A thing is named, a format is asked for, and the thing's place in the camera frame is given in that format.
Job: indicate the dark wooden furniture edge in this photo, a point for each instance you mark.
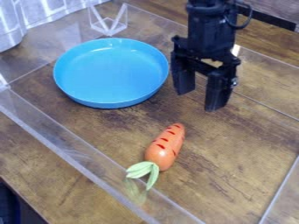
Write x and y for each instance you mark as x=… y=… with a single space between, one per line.
x=277 y=12

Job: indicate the orange toy carrot green leaves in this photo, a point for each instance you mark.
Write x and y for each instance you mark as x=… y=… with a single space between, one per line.
x=159 y=155

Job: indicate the blue round plastic tray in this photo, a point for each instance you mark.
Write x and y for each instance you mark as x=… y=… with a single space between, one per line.
x=111 y=73

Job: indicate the clear acrylic enclosure wall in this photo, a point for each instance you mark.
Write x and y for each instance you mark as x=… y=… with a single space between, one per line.
x=65 y=153

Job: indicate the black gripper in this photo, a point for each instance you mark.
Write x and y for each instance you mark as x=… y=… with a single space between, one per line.
x=210 y=40

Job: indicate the white grey checked curtain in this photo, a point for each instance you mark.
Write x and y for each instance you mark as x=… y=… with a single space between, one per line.
x=21 y=15

